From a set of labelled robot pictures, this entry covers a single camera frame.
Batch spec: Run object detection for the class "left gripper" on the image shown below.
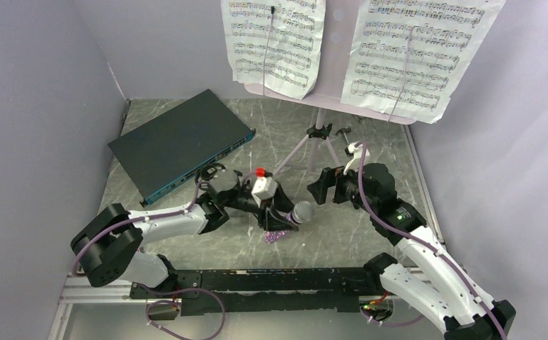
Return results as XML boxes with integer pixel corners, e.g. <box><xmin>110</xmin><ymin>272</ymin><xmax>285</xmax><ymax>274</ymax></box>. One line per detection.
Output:
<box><xmin>222</xmin><ymin>181</ymin><xmax>302</xmax><ymax>232</ymax></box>

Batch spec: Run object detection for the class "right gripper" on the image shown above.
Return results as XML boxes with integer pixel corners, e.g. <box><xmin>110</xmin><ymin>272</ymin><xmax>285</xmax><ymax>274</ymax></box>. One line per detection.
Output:
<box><xmin>307</xmin><ymin>159</ymin><xmax>377</xmax><ymax>214</ymax></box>

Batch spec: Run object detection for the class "purple glitter microphone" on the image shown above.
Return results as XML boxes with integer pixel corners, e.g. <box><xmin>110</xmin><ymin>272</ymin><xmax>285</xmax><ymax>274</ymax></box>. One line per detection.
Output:
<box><xmin>264</xmin><ymin>201</ymin><xmax>315</xmax><ymax>244</ymax></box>

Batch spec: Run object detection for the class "sheet music top page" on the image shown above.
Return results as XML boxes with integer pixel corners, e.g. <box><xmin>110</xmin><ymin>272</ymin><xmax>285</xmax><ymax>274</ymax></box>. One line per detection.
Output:
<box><xmin>220</xmin><ymin>0</ymin><xmax>326</xmax><ymax>100</ymax></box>

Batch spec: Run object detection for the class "sheet music page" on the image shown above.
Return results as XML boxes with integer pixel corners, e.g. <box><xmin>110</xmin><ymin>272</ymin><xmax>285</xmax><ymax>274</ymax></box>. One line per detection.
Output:
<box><xmin>220</xmin><ymin>0</ymin><xmax>326</xmax><ymax>100</ymax></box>
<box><xmin>341</xmin><ymin>0</ymin><xmax>505</xmax><ymax>124</ymax></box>

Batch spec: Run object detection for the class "lilac perforated music stand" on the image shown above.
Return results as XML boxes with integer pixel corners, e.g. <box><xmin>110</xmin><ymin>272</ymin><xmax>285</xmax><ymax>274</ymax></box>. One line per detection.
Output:
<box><xmin>243</xmin><ymin>0</ymin><xmax>418</xmax><ymax>177</ymax></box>

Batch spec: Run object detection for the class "black tripod microphone stand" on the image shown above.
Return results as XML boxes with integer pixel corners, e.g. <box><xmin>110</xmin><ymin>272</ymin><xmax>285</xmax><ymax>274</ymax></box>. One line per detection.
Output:
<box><xmin>194</xmin><ymin>163</ymin><xmax>250</xmax><ymax>200</ymax></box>

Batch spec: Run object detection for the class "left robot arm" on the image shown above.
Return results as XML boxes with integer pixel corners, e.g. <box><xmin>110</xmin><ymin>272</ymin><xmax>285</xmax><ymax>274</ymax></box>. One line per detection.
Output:
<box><xmin>71</xmin><ymin>177</ymin><xmax>314</xmax><ymax>298</ymax></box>

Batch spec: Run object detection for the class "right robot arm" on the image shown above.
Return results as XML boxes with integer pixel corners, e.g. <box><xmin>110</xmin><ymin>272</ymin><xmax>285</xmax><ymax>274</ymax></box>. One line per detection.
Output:
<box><xmin>307</xmin><ymin>163</ymin><xmax>516</xmax><ymax>339</ymax></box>

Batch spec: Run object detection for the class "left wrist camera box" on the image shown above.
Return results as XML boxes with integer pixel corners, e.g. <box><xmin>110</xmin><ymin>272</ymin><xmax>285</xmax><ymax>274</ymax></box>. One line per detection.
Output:
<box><xmin>251</xmin><ymin>168</ymin><xmax>278</xmax><ymax>205</ymax></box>

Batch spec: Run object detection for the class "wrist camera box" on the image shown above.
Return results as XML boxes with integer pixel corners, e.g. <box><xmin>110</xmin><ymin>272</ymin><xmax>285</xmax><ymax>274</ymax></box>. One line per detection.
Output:
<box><xmin>251</xmin><ymin>168</ymin><xmax>278</xmax><ymax>205</ymax></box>
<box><xmin>343</xmin><ymin>141</ymin><xmax>370</xmax><ymax>175</ymax></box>

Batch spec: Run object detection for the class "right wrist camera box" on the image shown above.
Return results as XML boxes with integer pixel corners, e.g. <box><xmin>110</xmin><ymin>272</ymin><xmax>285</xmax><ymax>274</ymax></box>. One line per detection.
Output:
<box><xmin>343</xmin><ymin>141</ymin><xmax>370</xmax><ymax>175</ymax></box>

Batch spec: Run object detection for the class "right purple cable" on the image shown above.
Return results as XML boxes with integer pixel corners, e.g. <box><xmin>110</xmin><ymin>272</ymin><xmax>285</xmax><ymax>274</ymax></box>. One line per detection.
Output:
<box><xmin>353</xmin><ymin>140</ymin><xmax>510</xmax><ymax>340</ymax></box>

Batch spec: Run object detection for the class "black handled hammer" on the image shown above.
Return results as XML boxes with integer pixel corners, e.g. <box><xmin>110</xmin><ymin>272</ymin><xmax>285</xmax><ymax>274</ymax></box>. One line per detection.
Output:
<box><xmin>335</xmin><ymin>127</ymin><xmax>352</xmax><ymax>145</ymax></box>

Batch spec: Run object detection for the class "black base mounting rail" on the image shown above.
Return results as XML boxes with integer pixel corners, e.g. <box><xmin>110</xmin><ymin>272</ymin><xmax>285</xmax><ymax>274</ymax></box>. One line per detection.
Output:
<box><xmin>130</xmin><ymin>267</ymin><xmax>384</xmax><ymax>316</ymax></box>

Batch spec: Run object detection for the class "black network switch box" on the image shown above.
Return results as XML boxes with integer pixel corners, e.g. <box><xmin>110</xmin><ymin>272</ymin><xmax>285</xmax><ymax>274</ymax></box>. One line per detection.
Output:
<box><xmin>108</xmin><ymin>89</ymin><xmax>256</xmax><ymax>208</ymax></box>

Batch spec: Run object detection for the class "aluminium frame rail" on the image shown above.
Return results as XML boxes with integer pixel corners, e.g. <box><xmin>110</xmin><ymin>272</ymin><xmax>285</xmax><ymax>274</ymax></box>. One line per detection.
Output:
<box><xmin>59</xmin><ymin>276</ymin><xmax>132</xmax><ymax>304</ymax></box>

